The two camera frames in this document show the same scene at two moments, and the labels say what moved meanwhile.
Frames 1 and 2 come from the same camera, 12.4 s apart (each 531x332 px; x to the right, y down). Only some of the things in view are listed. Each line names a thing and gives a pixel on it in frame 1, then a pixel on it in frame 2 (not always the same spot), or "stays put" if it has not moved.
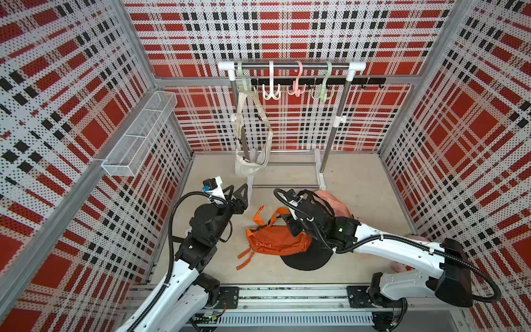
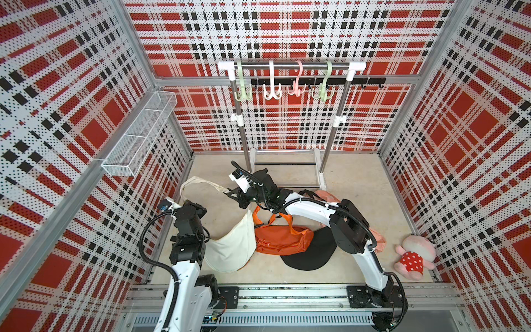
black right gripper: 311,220 to 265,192
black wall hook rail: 317,81 stays put
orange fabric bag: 274,240 stays put
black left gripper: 241,203 to 199,211
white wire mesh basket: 128,154 stays put
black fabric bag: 316,254 stays put
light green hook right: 323,96 stays put
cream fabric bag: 242,167 to 231,252
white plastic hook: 271,95 stays put
